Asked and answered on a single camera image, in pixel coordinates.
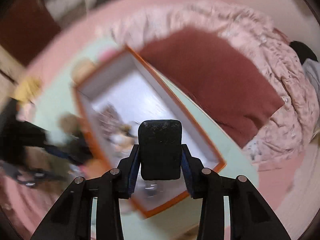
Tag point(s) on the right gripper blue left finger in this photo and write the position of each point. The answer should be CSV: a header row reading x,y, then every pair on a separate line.
x,y
70,216

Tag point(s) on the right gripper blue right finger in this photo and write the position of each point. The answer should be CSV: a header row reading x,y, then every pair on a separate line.
x,y
251,217

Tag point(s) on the orange cardboard box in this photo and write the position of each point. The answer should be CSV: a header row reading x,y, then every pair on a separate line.
x,y
124,104

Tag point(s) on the pink floral quilt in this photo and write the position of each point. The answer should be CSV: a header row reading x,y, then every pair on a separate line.
x,y
252,33

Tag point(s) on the dark red pillow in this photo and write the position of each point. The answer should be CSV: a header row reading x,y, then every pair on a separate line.
x,y
218,78

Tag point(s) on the grey clothes pile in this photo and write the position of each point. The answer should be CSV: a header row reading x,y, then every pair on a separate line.
x,y
312,72

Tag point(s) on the black garment on bed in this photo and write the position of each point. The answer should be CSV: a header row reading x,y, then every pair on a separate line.
x,y
303,51

